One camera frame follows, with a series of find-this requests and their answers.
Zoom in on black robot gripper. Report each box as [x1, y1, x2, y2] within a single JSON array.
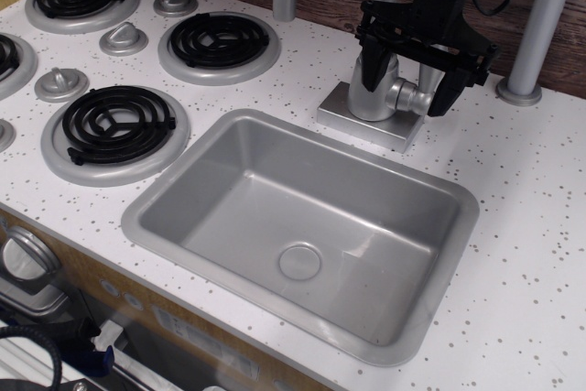
[[357, 0, 499, 117]]

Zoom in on silver faucet lever handle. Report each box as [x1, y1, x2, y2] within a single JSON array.
[[385, 64, 444, 116]]

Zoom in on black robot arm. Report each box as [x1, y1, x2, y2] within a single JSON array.
[[357, 0, 500, 117]]

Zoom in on silver curved toy faucet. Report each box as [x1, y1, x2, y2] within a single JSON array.
[[272, 0, 431, 153]]

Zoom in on silver support pole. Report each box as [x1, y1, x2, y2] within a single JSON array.
[[496, 0, 566, 107]]

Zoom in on grey plastic sink basin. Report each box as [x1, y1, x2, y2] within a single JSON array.
[[122, 109, 480, 367]]

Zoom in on top right stove burner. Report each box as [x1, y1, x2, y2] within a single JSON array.
[[157, 12, 280, 86]]

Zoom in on silver stove knob top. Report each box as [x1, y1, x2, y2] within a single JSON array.
[[153, 0, 199, 17]]

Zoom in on silver stove knob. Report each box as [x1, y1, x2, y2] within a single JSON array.
[[99, 22, 148, 57], [34, 68, 89, 103], [153, 0, 199, 17]]

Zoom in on silver stove knob middle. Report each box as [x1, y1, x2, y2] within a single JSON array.
[[99, 22, 148, 57]]

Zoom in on front stove burner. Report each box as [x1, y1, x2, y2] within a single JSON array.
[[41, 86, 190, 187]]

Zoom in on top left stove burner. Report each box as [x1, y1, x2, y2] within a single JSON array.
[[25, 0, 140, 35]]

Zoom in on silver stove knob lower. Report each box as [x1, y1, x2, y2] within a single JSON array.
[[34, 68, 89, 103]]

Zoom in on left edge stove burner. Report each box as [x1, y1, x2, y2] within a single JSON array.
[[1, 33, 38, 100]]

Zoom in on silver stove knob left edge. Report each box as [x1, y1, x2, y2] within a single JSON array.
[[0, 119, 16, 152]]

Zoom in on blue clamp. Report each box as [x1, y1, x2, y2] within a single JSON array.
[[87, 345, 115, 377]]

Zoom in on black corrugated cable hose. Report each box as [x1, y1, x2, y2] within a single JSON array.
[[0, 324, 63, 386]]

